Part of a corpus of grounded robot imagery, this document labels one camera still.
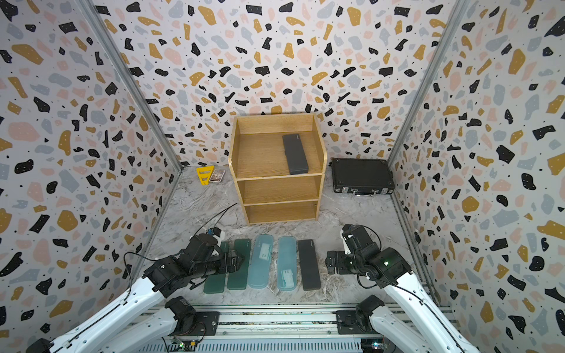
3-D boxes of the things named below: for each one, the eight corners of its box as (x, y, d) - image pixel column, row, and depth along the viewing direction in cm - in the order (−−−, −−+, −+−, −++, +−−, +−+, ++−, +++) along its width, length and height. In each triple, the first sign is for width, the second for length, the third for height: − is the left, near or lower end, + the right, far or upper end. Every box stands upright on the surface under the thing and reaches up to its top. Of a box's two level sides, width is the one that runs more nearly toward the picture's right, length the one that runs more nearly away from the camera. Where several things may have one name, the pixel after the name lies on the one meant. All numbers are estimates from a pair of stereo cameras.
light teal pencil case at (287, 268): (275, 290, 83) (274, 289, 82) (278, 238, 97) (278, 236, 95) (296, 290, 83) (296, 289, 82) (296, 238, 97) (296, 236, 96)
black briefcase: (335, 196, 113) (337, 188, 107) (330, 162, 129) (332, 154, 124) (393, 196, 113) (398, 188, 108) (381, 163, 129) (384, 154, 124)
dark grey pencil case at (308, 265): (302, 291, 83) (302, 289, 81) (297, 242, 96) (297, 240, 94) (320, 289, 84) (321, 287, 82) (312, 241, 96) (313, 238, 95)
